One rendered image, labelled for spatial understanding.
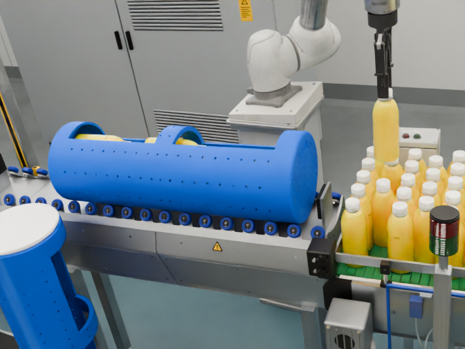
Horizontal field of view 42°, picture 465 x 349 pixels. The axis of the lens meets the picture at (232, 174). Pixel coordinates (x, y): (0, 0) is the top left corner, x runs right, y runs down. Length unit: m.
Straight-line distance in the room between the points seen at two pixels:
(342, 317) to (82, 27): 3.02
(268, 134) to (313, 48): 0.38
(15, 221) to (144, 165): 0.48
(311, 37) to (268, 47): 0.17
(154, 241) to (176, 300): 1.12
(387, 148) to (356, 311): 0.46
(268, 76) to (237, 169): 0.72
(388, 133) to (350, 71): 3.10
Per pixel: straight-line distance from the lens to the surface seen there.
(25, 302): 2.12
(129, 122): 4.37
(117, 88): 4.29
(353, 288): 1.79
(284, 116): 2.39
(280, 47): 2.44
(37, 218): 2.12
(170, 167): 1.91
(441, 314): 1.59
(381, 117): 1.75
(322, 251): 1.73
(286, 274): 1.97
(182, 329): 3.05
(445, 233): 1.41
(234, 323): 3.01
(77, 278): 2.56
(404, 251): 1.75
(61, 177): 2.16
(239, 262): 1.99
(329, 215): 1.94
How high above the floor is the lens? 2.07
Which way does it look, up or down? 30 degrees down
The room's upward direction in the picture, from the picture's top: 10 degrees counter-clockwise
